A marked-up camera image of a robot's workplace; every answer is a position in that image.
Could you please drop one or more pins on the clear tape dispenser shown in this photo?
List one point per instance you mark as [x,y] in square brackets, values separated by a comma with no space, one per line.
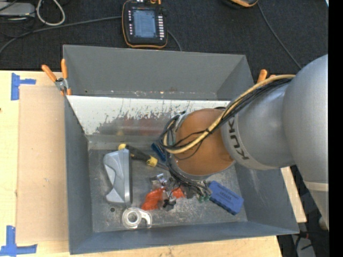
[135,219]

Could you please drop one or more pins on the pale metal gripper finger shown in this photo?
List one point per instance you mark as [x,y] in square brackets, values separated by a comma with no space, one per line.
[161,178]
[169,203]

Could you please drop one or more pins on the grey and silver stapler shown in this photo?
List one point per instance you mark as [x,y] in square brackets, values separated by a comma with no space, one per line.
[118,178]

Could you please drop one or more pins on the yellow and black screwdriver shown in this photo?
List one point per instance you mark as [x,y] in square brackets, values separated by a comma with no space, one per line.
[142,156]

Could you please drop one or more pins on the brown cardboard board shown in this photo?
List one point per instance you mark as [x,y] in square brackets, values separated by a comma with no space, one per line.
[40,165]

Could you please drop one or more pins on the orange-red plastic wrapper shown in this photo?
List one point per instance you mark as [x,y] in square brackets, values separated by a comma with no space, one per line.
[152,199]

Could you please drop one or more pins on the blue flat block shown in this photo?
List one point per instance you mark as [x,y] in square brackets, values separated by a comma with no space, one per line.
[226,198]

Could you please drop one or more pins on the grey metal bin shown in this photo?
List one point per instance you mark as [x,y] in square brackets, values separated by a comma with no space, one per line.
[150,71]

